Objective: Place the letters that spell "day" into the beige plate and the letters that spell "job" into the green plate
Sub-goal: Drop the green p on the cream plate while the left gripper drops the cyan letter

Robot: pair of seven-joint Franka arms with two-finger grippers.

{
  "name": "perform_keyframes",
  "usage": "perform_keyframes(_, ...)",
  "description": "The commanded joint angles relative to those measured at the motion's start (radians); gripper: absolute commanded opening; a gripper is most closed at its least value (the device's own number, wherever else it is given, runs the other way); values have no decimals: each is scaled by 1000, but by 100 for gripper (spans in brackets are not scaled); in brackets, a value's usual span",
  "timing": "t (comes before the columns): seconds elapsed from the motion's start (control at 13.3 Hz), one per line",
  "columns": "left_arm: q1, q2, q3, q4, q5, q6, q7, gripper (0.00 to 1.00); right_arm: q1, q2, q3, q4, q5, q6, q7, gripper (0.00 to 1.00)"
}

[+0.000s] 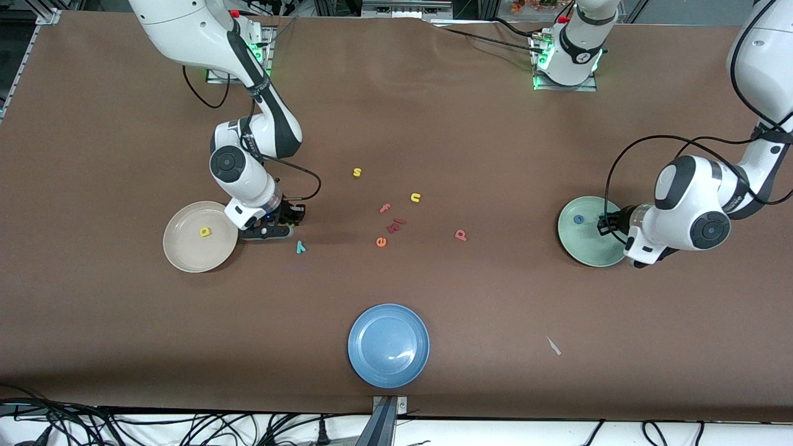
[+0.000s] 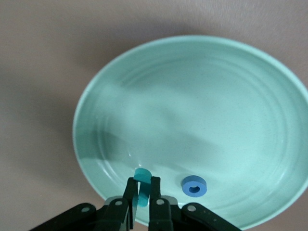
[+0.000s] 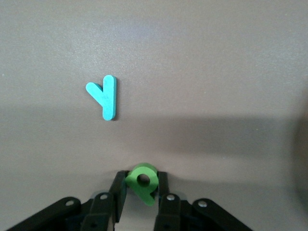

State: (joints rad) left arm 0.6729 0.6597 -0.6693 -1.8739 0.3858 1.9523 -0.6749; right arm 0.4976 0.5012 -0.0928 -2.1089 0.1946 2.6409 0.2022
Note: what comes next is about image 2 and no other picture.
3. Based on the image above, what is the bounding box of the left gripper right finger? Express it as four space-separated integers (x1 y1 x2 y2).
148 177 243 231

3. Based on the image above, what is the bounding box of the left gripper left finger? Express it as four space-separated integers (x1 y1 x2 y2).
30 177 141 231

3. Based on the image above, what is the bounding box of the teal letter l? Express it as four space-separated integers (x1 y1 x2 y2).
133 167 153 208

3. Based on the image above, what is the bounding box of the blue letter o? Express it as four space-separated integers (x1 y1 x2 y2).
181 175 208 197

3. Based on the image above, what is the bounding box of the light green plate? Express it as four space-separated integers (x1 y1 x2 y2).
72 35 308 229

